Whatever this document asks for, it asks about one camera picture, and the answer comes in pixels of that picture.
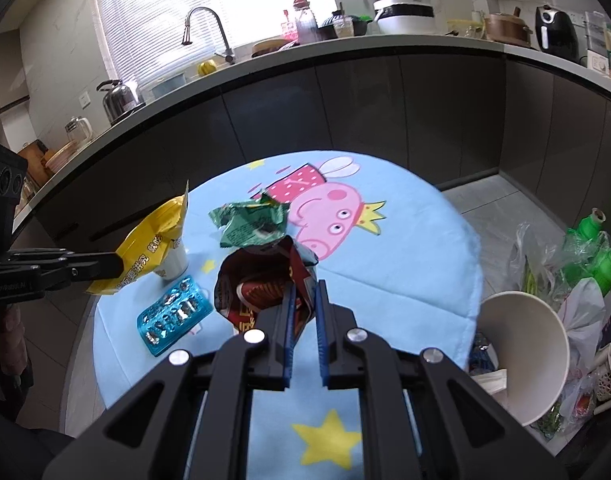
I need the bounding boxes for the yellow snack bag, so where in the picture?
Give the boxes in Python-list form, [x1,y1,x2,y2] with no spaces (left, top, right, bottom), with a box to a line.
[86,186,188,295]

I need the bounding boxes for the red foil snack bag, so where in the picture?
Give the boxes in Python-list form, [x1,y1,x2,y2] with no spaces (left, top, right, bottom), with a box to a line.
[214,235,319,337]

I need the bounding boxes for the blue blister pill pack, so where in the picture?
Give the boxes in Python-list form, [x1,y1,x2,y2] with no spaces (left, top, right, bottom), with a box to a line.
[136,275,214,356]

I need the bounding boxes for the green foil wrapper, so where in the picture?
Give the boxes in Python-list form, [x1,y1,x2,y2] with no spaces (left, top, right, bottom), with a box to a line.
[209,193,289,248]

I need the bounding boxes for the white paper cup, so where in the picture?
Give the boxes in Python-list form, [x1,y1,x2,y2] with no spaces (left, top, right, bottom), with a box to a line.
[154,238,188,281]

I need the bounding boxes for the white paper trash bucket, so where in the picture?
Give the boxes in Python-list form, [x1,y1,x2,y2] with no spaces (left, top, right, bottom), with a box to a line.
[477,292,570,426]

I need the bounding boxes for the dark kitchen cabinets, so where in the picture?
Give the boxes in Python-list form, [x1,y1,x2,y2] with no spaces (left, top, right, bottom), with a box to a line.
[15,47,611,250]

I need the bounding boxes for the chrome kitchen faucet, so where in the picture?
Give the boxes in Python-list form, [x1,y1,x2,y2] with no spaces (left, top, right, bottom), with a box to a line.
[182,6,236,65]

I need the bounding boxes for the person's left hand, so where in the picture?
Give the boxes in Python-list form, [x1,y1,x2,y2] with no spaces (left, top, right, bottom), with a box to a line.
[3,306,28,376]

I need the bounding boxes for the light blue cartoon tablecloth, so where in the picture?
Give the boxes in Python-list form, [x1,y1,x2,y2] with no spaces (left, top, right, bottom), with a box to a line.
[92,148,485,480]

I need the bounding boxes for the glass pitcher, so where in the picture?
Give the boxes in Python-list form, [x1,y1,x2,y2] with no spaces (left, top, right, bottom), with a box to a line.
[65,116,94,146]

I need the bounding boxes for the steel kettle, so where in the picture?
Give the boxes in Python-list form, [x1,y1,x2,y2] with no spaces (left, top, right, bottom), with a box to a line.
[96,79,145,126]

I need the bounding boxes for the yellow lemon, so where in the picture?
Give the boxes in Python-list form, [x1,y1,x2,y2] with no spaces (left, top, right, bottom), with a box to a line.
[197,58,219,77]

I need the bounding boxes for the clear plastic bag with greens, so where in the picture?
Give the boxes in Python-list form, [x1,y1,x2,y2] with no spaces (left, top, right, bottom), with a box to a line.
[505,222,611,311]

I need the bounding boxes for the white plastic bag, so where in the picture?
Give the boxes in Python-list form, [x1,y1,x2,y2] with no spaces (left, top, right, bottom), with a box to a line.
[558,278,607,378]

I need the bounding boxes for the glass jar red lid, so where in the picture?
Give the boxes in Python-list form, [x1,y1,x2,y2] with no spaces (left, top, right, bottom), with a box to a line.
[292,0,319,46]

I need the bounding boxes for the green bottle back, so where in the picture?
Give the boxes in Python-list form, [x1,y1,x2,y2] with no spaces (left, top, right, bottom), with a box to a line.
[563,208,606,260]

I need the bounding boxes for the green bottle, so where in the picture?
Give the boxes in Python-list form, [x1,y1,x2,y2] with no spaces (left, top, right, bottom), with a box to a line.
[590,246,611,296]
[563,208,606,260]

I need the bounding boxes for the green bottle front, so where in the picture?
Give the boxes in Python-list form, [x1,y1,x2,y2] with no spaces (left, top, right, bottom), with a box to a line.
[590,246,611,296]

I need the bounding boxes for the white rice cooker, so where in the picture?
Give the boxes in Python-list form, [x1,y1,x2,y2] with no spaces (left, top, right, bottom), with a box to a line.
[374,0,438,35]

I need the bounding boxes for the white plastic storage rack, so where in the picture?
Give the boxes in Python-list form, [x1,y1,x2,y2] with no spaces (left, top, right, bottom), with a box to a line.
[591,344,611,403]

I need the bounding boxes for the brown pot with lid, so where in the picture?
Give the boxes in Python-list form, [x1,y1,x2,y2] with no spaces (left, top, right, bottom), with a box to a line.
[484,6,532,48]

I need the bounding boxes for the black air fryer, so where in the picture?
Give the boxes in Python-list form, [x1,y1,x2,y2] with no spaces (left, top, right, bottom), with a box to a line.
[534,4,579,62]

